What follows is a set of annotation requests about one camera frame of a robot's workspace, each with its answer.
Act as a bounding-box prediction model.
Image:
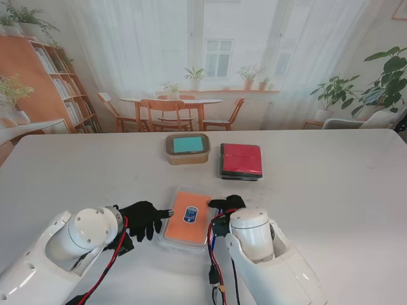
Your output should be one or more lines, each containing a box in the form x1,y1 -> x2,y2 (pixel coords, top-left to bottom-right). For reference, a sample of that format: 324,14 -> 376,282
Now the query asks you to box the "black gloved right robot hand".
207,194 -> 247,216

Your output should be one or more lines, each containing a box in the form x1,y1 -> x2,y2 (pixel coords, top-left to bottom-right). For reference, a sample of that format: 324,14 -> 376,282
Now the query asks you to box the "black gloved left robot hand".
119,200 -> 175,244

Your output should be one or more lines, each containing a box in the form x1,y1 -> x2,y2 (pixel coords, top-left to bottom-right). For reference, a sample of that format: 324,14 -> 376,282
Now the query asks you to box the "black plastic tray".
218,142 -> 265,182

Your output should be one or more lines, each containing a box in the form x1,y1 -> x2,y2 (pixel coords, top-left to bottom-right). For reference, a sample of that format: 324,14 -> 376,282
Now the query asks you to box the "red container lid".
221,143 -> 263,177

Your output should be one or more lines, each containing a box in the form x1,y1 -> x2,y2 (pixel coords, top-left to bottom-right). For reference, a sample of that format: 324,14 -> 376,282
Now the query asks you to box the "clear lid with orange label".
162,187 -> 220,248

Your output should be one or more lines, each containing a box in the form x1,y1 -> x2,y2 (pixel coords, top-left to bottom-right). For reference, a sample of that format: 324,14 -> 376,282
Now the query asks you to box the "clear container with blue clips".
157,186 -> 223,255

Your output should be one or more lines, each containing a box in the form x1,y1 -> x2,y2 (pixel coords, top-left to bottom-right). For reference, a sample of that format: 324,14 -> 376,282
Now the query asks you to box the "brown paper food container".
165,133 -> 212,166

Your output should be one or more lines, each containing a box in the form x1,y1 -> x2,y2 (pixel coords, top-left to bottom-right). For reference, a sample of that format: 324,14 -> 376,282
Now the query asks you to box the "clear lid with teal label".
165,133 -> 212,156

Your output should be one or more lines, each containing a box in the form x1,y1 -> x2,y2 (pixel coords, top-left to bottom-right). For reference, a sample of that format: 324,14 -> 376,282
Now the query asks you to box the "printed room scene backdrop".
0,0 -> 407,168

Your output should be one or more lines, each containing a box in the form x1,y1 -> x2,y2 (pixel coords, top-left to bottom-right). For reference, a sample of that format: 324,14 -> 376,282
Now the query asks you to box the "black equipment piece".
393,109 -> 407,135

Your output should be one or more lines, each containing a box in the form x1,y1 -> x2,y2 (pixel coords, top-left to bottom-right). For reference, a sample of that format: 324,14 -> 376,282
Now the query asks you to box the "right arm red black cable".
205,211 -> 242,305

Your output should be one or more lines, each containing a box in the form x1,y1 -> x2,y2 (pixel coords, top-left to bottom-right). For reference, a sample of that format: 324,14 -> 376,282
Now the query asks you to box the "arm red black cable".
65,219 -> 136,305
205,211 -> 242,305

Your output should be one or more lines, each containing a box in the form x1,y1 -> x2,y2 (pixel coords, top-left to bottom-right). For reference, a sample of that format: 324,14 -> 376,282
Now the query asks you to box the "left arm red black cable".
65,219 -> 136,305

